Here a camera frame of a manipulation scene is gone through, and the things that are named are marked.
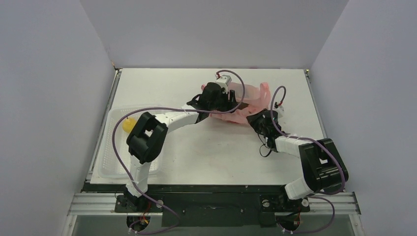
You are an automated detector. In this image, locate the pink printed plastic bag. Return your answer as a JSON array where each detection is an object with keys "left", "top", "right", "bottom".
[{"left": 202, "top": 82, "right": 271, "bottom": 125}]

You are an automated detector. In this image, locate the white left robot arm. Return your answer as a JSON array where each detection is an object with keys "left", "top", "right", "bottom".
[{"left": 126, "top": 82, "right": 241, "bottom": 211}]

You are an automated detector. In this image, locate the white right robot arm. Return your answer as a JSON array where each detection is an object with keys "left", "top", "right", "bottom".
[{"left": 246, "top": 109, "right": 349, "bottom": 210}]

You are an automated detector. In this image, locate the yellow fake pear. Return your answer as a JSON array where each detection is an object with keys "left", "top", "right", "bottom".
[{"left": 122, "top": 117, "right": 137, "bottom": 134}]

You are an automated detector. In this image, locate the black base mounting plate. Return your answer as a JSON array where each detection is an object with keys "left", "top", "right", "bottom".
[{"left": 81, "top": 182, "right": 344, "bottom": 228}]

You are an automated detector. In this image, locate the white plastic basket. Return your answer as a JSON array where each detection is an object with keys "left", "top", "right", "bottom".
[{"left": 97, "top": 104, "right": 165, "bottom": 180}]

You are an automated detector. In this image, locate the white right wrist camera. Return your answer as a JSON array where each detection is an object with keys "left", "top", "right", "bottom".
[{"left": 273, "top": 102, "right": 284, "bottom": 117}]

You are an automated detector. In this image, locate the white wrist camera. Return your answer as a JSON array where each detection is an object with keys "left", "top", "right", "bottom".
[
  {"left": 273, "top": 102, "right": 284, "bottom": 117},
  {"left": 215, "top": 75, "right": 232, "bottom": 94}
]

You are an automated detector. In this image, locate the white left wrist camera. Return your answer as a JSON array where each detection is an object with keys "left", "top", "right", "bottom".
[{"left": 215, "top": 75, "right": 232, "bottom": 94}]

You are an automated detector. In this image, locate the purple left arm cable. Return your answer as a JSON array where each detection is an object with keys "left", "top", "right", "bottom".
[{"left": 112, "top": 69, "right": 245, "bottom": 235}]

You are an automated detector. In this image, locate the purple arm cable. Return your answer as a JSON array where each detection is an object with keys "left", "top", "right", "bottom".
[
  {"left": 112, "top": 69, "right": 245, "bottom": 235},
  {"left": 270, "top": 86, "right": 347, "bottom": 234}
]

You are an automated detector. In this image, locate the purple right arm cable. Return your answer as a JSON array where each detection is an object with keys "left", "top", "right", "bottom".
[{"left": 270, "top": 86, "right": 347, "bottom": 234}]

